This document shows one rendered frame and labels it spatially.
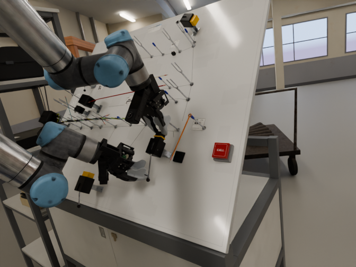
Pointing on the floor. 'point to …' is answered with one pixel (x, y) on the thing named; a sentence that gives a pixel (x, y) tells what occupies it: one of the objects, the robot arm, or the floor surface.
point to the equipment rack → (35, 214)
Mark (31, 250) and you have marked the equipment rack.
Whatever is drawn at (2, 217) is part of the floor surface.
